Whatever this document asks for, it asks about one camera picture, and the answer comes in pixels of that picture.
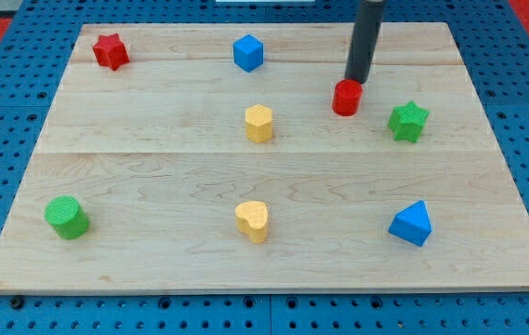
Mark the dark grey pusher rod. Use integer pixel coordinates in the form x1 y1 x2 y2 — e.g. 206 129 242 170
344 0 386 84

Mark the blue triangle block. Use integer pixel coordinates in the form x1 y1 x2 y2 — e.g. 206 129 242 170
389 200 432 247

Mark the red cylinder block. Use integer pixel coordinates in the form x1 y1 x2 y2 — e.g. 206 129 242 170
332 79 364 116

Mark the green star block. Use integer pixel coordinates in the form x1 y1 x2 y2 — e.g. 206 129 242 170
388 100 430 143

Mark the blue cube block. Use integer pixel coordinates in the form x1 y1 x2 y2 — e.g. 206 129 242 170
232 34 264 73

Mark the yellow hexagon block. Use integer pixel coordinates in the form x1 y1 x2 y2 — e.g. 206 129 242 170
245 104 273 143

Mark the yellow heart block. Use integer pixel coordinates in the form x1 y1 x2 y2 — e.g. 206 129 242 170
234 201 270 244

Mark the wooden board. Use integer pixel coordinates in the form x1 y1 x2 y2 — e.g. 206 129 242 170
0 22 529 296

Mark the red star block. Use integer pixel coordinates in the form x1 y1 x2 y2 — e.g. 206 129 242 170
92 33 130 71

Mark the green cylinder block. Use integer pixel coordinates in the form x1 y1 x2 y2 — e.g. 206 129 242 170
45 195 90 240

